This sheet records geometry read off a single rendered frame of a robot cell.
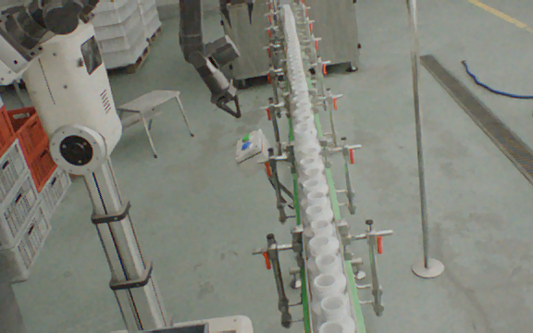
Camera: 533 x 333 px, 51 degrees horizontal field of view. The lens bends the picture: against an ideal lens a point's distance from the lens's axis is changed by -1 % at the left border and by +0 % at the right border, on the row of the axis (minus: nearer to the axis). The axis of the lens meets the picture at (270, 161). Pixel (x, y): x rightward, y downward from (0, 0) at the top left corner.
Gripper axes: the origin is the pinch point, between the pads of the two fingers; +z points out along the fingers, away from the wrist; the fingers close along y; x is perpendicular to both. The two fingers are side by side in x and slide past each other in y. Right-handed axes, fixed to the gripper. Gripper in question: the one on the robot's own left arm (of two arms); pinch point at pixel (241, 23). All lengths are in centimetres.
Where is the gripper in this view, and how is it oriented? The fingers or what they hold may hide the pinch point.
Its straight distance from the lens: 184.1
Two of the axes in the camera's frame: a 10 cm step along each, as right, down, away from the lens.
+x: 0.0, 4.3, -9.0
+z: 1.7, 8.9, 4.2
